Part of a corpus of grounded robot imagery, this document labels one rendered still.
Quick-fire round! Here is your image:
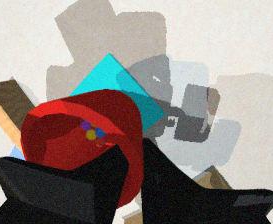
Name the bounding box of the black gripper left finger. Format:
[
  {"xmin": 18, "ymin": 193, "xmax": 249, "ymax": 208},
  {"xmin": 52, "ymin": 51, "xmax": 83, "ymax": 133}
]
[{"xmin": 0, "ymin": 144, "xmax": 129, "ymax": 224}]

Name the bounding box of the red cup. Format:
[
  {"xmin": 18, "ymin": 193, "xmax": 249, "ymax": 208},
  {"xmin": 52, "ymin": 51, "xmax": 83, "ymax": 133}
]
[{"xmin": 20, "ymin": 88, "xmax": 144, "ymax": 209}]

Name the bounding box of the brown wooden bar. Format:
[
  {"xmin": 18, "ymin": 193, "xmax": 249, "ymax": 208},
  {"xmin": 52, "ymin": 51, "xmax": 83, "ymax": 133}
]
[{"xmin": 0, "ymin": 79, "xmax": 35, "ymax": 152}]

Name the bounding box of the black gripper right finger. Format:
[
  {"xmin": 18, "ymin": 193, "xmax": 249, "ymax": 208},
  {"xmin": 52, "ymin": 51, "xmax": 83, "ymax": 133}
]
[{"xmin": 140, "ymin": 137, "xmax": 273, "ymax": 224}]

